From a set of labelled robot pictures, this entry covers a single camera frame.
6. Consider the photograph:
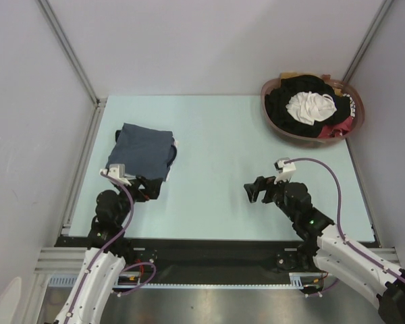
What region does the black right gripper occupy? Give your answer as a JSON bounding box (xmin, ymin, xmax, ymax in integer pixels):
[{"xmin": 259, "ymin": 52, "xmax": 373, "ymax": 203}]
[{"xmin": 243, "ymin": 173, "xmax": 297, "ymax": 222}]

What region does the red garment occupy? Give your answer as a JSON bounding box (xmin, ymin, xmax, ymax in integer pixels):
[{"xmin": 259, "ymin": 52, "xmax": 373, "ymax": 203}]
[{"xmin": 318, "ymin": 116, "xmax": 354, "ymax": 139}]

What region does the aluminium frame rail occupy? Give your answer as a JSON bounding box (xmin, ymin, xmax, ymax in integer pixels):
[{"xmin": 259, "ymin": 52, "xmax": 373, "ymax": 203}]
[{"xmin": 34, "ymin": 98, "xmax": 107, "ymax": 274}]

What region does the purple cable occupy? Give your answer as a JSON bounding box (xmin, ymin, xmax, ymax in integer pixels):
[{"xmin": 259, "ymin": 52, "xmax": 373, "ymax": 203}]
[
  {"xmin": 65, "ymin": 171, "xmax": 158, "ymax": 324},
  {"xmin": 283, "ymin": 158, "xmax": 405, "ymax": 297}
]

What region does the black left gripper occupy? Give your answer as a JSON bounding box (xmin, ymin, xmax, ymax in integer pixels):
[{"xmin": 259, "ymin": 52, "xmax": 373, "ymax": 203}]
[{"xmin": 114, "ymin": 174, "xmax": 162, "ymax": 225}]

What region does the mustard yellow garment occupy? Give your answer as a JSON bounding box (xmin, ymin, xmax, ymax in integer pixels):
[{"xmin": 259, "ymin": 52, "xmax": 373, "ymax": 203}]
[{"xmin": 280, "ymin": 72, "xmax": 299, "ymax": 79}]

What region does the white strappy garment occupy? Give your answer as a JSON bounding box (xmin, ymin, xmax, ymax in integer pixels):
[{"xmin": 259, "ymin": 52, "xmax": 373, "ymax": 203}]
[{"xmin": 286, "ymin": 92, "xmax": 337, "ymax": 126}]

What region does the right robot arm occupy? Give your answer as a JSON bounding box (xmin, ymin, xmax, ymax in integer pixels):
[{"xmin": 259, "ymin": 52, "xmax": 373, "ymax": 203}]
[{"xmin": 244, "ymin": 158, "xmax": 405, "ymax": 323}]

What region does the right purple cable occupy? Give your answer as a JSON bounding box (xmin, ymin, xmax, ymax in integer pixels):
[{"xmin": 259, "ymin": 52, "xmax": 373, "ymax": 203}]
[{"xmin": 283, "ymin": 158, "xmax": 405, "ymax": 297}]

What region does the white cable duct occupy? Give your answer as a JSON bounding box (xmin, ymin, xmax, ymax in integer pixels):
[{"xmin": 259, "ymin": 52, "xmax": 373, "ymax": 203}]
[{"xmin": 49, "ymin": 272, "xmax": 327, "ymax": 290}]

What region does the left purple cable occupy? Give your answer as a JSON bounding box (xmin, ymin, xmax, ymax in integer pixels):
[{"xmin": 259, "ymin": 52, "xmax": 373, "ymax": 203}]
[{"xmin": 65, "ymin": 171, "xmax": 158, "ymax": 324}]

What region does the light blue table mat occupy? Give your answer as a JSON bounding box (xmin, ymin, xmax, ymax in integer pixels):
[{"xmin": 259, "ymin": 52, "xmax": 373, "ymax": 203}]
[{"xmin": 69, "ymin": 96, "xmax": 375, "ymax": 242}]

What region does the pink plastic laundry basket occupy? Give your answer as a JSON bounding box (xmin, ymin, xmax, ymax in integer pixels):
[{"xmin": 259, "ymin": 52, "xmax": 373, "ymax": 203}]
[{"xmin": 261, "ymin": 72, "xmax": 365, "ymax": 148}]

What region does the black white striped garment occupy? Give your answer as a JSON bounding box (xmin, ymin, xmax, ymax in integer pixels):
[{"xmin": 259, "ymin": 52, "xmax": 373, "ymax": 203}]
[{"xmin": 343, "ymin": 94, "xmax": 356, "ymax": 118}]

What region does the black garment pile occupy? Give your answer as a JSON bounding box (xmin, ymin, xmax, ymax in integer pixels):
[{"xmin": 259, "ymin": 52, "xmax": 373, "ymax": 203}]
[{"xmin": 265, "ymin": 75, "xmax": 350, "ymax": 137}]

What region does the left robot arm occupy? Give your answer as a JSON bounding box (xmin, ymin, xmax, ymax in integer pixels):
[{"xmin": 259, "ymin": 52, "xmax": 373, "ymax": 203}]
[{"xmin": 54, "ymin": 164, "xmax": 163, "ymax": 323}]

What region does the white graphic tank top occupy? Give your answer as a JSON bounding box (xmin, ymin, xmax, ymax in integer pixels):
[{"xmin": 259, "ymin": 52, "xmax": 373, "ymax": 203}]
[{"xmin": 126, "ymin": 141, "xmax": 178, "ymax": 181}]

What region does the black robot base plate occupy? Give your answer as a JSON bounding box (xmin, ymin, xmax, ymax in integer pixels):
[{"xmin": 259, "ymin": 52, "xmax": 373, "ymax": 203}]
[{"xmin": 127, "ymin": 238, "xmax": 323, "ymax": 286}]

